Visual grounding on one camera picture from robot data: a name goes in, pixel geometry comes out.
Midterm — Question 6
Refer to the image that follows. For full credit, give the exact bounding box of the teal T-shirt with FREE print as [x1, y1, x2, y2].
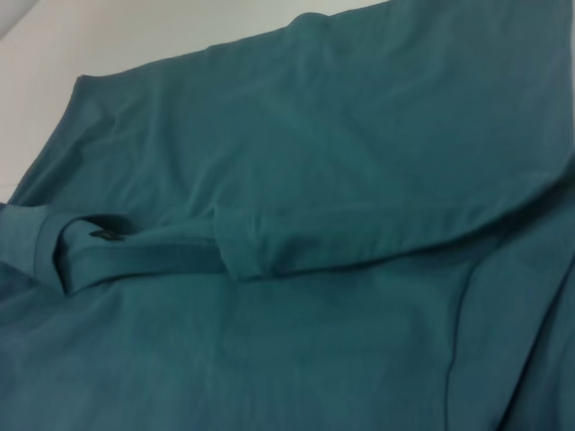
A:
[0, 0, 575, 431]

